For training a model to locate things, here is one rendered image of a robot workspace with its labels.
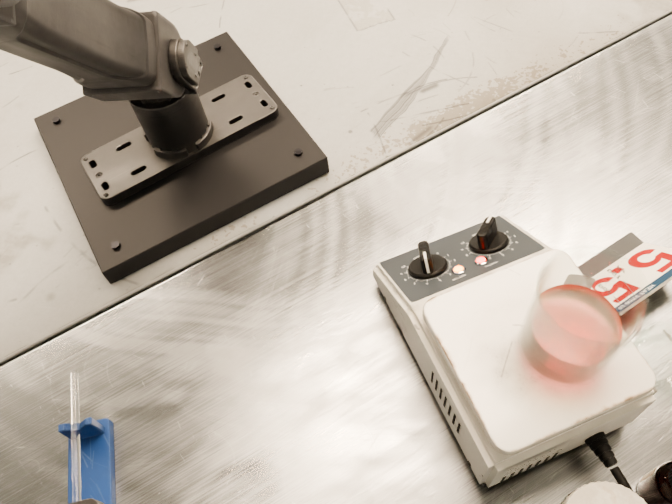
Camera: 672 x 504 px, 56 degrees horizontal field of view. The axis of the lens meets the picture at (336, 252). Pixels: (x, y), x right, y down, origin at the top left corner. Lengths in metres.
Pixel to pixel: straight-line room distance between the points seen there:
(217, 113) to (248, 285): 0.20
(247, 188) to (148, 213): 0.10
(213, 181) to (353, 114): 0.17
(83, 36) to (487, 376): 0.34
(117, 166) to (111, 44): 0.20
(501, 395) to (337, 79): 0.43
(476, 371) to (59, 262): 0.41
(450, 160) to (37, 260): 0.42
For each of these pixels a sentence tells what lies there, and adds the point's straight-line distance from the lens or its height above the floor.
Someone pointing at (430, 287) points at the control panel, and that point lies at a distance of 0.49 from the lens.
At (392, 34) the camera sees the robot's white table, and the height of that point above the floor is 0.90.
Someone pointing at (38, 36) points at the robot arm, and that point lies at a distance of 0.41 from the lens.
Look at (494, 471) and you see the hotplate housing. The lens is 0.45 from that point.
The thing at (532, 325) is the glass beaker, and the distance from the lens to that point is 0.41.
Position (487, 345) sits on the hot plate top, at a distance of 0.45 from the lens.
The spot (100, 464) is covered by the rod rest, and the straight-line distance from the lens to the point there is 0.55.
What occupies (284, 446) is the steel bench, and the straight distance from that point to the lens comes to 0.52.
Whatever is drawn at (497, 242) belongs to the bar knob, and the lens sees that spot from 0.53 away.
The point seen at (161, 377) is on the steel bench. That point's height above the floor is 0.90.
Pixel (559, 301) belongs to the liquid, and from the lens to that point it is 0.43.
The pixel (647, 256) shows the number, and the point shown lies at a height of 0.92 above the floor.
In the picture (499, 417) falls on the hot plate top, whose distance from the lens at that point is 0.43.
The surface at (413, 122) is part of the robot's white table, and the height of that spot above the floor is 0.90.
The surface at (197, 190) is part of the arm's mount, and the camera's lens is 0.63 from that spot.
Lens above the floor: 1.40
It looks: 58 degrees down
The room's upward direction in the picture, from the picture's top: 9 degrees counter-clockwise
